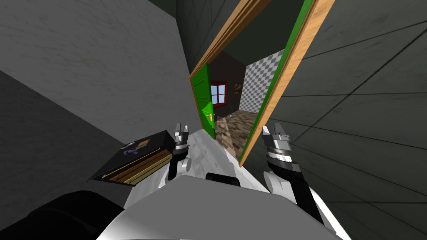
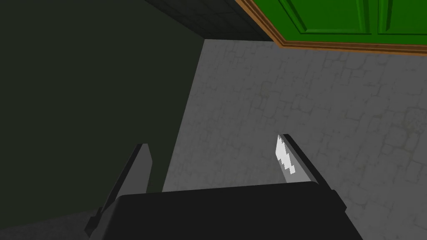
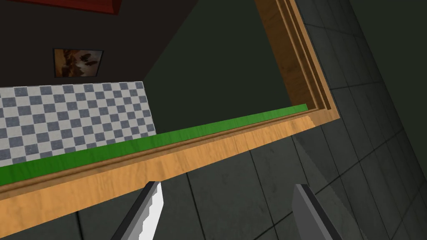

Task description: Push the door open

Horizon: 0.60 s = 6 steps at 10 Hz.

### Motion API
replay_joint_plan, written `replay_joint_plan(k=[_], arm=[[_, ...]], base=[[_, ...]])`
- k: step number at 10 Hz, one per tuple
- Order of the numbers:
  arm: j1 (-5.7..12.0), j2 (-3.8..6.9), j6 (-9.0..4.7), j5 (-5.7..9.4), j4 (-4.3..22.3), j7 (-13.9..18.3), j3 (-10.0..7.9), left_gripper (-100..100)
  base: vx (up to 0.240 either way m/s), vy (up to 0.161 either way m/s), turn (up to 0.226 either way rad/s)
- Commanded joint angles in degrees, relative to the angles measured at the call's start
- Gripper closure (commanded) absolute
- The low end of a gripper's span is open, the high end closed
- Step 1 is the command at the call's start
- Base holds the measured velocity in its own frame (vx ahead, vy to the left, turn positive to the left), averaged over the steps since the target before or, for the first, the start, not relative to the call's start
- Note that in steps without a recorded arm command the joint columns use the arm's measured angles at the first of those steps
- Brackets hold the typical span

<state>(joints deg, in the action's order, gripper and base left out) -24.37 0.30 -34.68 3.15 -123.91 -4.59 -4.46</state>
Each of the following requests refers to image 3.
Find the green door leaf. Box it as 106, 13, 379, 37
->
0, 103, 309, 187

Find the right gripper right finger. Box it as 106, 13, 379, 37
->
291, 184, 344, 240

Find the red furniture piece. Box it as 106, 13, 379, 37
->
13, 0, 123, 15

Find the framed brown picture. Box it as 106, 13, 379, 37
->
53, 48, 104, 79

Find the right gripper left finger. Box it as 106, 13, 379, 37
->
111, 181, 164, 240

